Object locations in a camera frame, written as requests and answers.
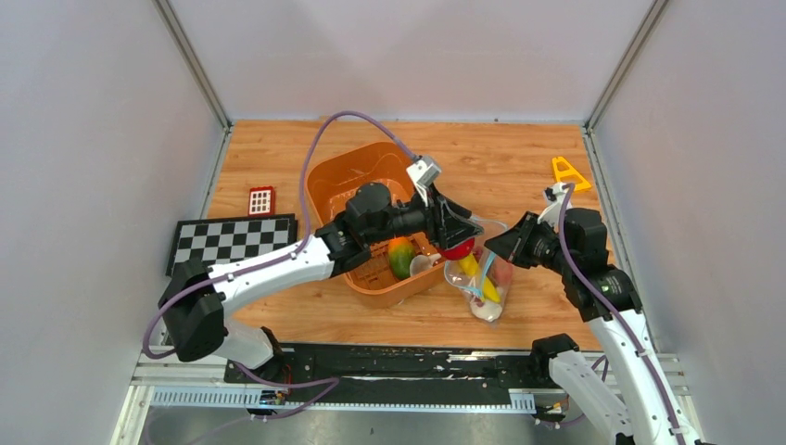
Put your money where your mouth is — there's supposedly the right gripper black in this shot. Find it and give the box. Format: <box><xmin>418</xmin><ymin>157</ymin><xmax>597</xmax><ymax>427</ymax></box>
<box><xmin>484</xmin><ymin>210</ymin><xmax>574</xmax><ymax>275</ymax></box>

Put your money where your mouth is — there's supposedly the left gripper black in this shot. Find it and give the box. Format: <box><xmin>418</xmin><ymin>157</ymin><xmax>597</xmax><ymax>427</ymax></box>
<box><xmin>366</xmin><ymin>184</ymin><xmax>485</xmax><ymax>252</ymax></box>

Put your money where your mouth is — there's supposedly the red toy tomato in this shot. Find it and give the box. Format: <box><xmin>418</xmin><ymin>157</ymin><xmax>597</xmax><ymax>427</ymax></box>
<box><xmin>439</xmin><ymin>238</ymin><xmax>475</xmax><ymax>261</ymax></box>

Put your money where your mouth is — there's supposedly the red toy apple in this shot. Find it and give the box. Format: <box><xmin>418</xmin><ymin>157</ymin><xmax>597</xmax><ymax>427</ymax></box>
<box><xmin>489</xmin><ymin>259</ymin><xmax>513</xmax><ymax>287</ymax></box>

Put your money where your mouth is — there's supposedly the yellow toy banana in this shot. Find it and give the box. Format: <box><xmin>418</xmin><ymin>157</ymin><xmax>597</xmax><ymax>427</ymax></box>
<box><xmin>458</xmin><ymin>254</ymin><xmax>501</xmax><ymax>303</ymax></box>

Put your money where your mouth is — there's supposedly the clear zip top bag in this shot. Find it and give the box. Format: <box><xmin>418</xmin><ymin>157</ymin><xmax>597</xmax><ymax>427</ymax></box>
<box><xmin>444</xmin><ymin>215</ymin><xmax>513</xmax><ymax>324</ymax></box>

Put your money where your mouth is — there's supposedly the white toy mushroom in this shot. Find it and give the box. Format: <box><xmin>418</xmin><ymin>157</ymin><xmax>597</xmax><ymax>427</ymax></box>
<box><xmin>469</xmin><ymin>298</ymin><xmax>503</xmax><ymax>323</ymax></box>
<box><xmin>409</xmin><ymin>253</ymin><xmax>442</xmax><ymax>277</ymax></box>

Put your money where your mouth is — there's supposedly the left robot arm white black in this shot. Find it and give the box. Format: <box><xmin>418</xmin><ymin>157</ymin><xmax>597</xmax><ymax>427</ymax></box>
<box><xmin>158</xmin><ymin>182</ymin><xmax>484</xmax><ymax>383</ymax></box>

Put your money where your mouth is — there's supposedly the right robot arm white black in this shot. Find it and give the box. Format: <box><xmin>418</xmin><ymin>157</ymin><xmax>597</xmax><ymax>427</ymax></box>
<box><xmin>484</xmin><ymin>208</ymin><xmax>703</xmax><ymax>444</ymax></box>

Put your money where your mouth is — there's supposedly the orange green toy mango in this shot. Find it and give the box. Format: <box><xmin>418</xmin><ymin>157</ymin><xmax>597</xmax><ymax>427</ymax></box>
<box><xmin>387</xmin><ymin>237</ymin><xmax>418</xmax><ymax>280</ymax></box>

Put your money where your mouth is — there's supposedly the yellow triangular plastic stand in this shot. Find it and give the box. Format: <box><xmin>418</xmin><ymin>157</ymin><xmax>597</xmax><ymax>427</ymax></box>
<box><xmin>551</xmin><ymin>156</ymin><xmax>593</xmax><ymax>193</ymax></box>

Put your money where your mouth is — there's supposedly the red white grid block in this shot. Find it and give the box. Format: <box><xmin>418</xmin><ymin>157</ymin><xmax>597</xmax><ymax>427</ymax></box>
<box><xmin>247</xmin><ymin>185</ymin><xmax>275</xmax><ymax>216</ymax></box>

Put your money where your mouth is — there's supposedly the black white checkerboard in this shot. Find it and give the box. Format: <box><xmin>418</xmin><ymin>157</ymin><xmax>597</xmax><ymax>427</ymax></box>
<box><xmin>165</xmin><ymin>213</ymin><xmax>298</xmax><ymax>277</ymax></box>

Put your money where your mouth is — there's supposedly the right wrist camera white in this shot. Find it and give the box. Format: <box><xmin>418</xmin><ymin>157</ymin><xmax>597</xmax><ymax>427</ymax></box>
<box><xmin>538</xmin><ymin>182</ymin><xmax>568</xmax><ymax>228</ymax></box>

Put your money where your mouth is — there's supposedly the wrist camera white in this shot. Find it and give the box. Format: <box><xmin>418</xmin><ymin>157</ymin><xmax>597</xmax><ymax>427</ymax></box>
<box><xmin>406</xmin><ymin>156</ymin><xmax>442</xmax><ymax>208</ymax></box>
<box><xmin>538</xmin><ymin>182</ymin><xmax>568</xmax><ymax>228</ymax></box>

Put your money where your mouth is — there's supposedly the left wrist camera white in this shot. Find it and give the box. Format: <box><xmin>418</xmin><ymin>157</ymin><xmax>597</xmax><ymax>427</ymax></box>
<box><xmin>406</xmin><ymin>156</ymin><xmax>442</xmax><ymax>208</ymax></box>

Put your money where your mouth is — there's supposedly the black mounting base plate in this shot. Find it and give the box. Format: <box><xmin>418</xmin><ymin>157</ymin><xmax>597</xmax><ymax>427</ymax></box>
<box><xmin>258</xmin><ymin>343</ymin><xmax>566</xmax><ymax>407</ymax></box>

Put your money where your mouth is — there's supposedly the white slotted cable duct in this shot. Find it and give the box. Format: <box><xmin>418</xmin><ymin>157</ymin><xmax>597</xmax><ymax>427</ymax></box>
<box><xmin>149</xmin><ymin>388</ymin><xmax>538</xmax><ymax>415</ymax></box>

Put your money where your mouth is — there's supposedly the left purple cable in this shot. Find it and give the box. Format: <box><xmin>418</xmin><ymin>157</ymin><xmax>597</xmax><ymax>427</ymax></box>
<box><xmin>141</xmin><ymin>110</ymin><xmax>419</xmax><ymax>423</ymax></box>

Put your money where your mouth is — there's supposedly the purple cable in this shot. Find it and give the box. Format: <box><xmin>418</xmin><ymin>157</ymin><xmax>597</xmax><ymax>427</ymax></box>
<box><xmin>141</xmin><ymin>110</ymin><xmax>419</xmax><ymax>423</ymax></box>
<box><xmin>556</xmin><ymin>183</ymin><xmax>691</xmax><ymax>445</ymax></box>

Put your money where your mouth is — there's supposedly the right aluminium frame post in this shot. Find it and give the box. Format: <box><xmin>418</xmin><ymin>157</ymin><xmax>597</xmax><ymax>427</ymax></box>
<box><xmin>585</xmin><ymin>0</ymin><xmax>670</xmax><ymax>132</ymax></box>

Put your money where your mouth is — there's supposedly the aluminium frame post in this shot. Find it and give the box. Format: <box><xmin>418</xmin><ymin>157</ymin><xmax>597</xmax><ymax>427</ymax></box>
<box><xmin>152</xmin><ymin>0</ymin><xmax>233</xmax><ymax>133</ymax></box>
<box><xmin>585</xmin><ymin>0</ymin><xmax>670</xmax><ymax>132</ymax></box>

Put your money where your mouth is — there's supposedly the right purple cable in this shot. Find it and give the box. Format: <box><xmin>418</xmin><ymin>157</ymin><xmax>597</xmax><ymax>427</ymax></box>
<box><xmin>556</xmin><ymin>183</ymin><xmax>691</xmax><ymax>445</ymax></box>

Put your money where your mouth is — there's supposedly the left aluminium frame post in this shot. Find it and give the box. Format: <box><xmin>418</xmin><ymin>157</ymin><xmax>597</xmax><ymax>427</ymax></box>
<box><xmin>152</xmin><ymin>0</ymin><xmax>233</xmax><ymax>133</ymax></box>

